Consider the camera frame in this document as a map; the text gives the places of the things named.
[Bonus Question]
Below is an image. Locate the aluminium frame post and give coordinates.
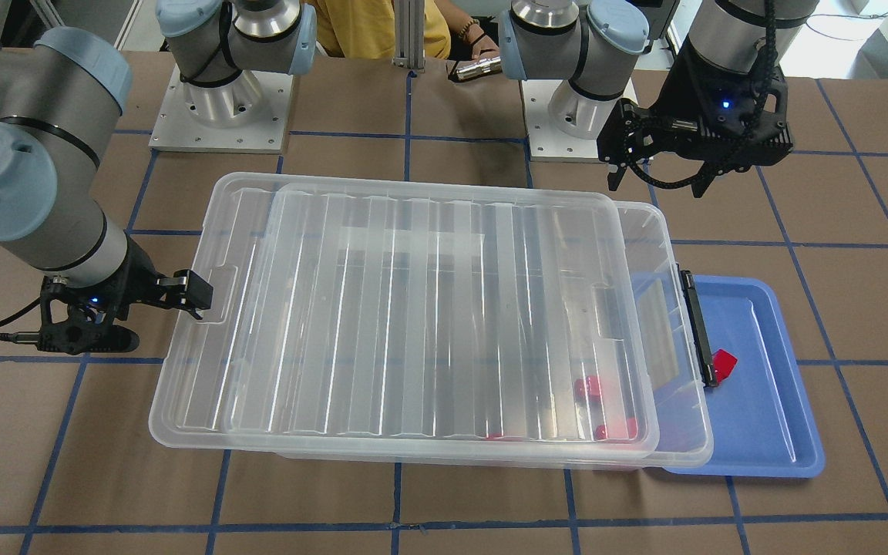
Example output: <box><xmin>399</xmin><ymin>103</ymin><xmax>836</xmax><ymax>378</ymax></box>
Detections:
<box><xmin>392</xmin><ymin>0</ymin><xmax>426</xmax><ymax>74</ymax></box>

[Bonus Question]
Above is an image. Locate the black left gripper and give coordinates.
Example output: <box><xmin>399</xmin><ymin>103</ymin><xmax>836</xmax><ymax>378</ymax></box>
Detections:
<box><xmin>597</xmin><ymin>41</ymin><xmax>794</xmax><ymax>199</ymax></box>

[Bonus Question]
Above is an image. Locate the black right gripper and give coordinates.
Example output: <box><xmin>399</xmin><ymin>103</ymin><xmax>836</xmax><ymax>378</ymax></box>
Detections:
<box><xmin>0</xmin><ymin>240</ymin><xmax>213</xmax><ymax>355</ymax></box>

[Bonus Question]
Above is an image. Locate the clear plastic storage box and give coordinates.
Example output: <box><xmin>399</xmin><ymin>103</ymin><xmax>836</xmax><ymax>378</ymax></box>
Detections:
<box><xmin>213</xmin><ymin>173</ymin><xmax>715</xmax><ymax>469</ymax></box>

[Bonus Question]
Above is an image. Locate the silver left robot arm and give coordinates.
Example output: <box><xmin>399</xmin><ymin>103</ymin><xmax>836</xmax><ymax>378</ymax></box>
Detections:
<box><xmin>496</xmin><ymin>1</ymin><xmax>817</xmax><ymax>199</ymax></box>

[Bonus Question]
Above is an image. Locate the person in yellow shirt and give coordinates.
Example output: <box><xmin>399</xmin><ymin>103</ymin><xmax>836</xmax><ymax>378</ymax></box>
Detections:
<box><xmin>301</xmin><ymin>1</ymin><xmax>500</xmax><ymax>61</ymax></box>

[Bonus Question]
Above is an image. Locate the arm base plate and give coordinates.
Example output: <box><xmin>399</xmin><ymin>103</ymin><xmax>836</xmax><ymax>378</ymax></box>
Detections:
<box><xmin>520</xmin><ymin>79</ymin><xmax>614</xmax><ymax>163</ymax></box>
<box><xmin>149</xmin><ymin>68</ymin><xmax>294</xmax><ymax>154</ymax></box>

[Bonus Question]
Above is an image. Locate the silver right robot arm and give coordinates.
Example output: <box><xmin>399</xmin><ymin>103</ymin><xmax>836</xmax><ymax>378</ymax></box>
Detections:
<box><xmin>0</xmin><ymin>1</ymin><xmax>213</xmax><ymax>355</ymax></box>

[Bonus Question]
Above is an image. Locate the clear plastic box lid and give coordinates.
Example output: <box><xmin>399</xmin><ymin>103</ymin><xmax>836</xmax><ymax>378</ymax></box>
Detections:
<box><xmin>148</xmin><ymin>173</ymin><xmax>661</xmax><ymax>452</ymax></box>

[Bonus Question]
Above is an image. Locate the blue plastic tray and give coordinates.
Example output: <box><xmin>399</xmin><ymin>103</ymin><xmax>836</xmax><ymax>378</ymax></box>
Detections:
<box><xmin>632</xmin><ymin>271</ymin><xmax>826</xmax><ymax>479</ymax></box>

